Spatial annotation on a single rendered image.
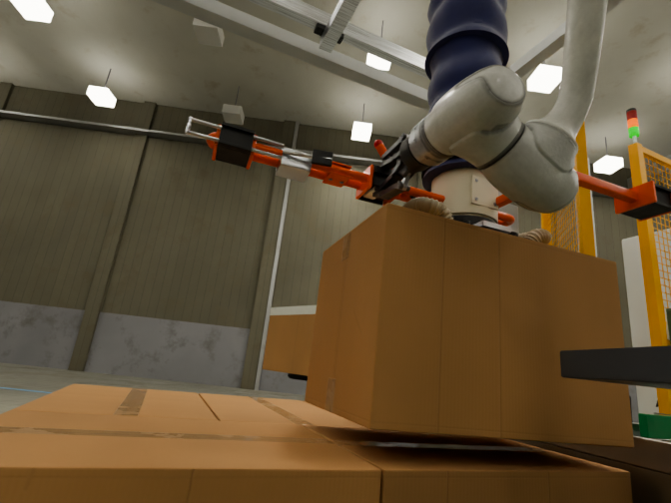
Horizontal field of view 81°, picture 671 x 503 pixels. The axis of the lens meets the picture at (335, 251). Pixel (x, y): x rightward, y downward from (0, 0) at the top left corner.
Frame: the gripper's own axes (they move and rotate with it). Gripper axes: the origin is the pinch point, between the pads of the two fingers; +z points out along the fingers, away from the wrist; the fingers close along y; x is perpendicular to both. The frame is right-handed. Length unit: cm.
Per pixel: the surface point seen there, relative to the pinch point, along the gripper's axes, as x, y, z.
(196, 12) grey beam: -68, -196, 186
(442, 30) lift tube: 16, -52, -3
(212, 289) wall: 39, -91, 881
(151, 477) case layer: -37, 59, -19
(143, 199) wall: -159, -295, 951
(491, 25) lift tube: 26, -52, -11
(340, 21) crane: 26, -182, 127
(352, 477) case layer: -9, 59, -19
